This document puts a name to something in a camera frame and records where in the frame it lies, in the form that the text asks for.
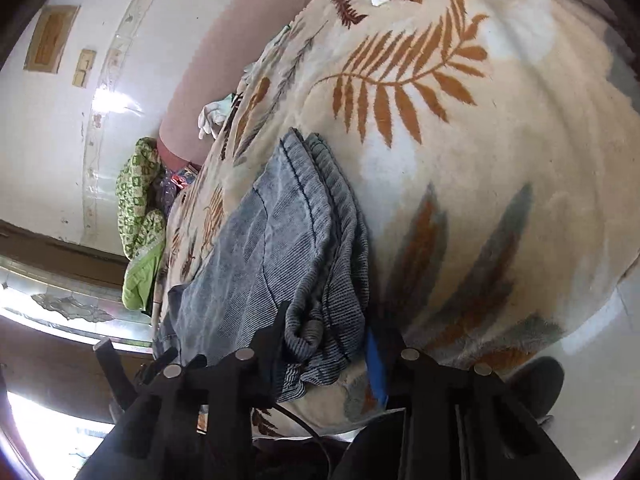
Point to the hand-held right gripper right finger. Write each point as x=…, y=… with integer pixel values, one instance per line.
x=377, y=365

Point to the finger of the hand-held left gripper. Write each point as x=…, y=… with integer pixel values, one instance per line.
x=112, y=365

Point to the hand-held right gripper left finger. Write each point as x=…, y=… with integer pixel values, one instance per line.
x=265, y=345

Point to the grey-blue denim pants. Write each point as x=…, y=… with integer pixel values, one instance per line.
x=295, y=230

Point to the green checkered quilt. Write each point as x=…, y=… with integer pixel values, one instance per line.
x=140, y=210

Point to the purple plastic bag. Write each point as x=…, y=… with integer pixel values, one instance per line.
x=167, y=192

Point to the colourful small packet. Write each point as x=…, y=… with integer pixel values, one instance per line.
x=181, y=176

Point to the cream leaf-print blanket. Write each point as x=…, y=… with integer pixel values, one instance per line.
x=475, y=160

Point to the white glove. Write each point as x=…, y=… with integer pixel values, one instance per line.
x=210, y=117

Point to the beige light switch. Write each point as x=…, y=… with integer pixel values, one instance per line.
x=84, y=67

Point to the framed wall plaque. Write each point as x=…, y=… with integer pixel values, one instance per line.
x=50, y=37

